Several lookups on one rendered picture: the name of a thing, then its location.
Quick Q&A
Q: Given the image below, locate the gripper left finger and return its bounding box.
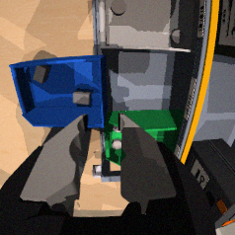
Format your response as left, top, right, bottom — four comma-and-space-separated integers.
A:
0, 114, 88, 235

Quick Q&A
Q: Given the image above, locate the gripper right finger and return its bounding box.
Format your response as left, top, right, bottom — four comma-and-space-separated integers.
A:
118, 113, 216, 235

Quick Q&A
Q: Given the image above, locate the orange-yellow long bar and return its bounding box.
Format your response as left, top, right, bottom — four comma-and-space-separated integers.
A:
180, 0, 219, 164

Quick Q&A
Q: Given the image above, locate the blue bin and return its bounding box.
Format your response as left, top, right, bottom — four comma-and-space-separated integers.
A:
9, 55, 108, 127

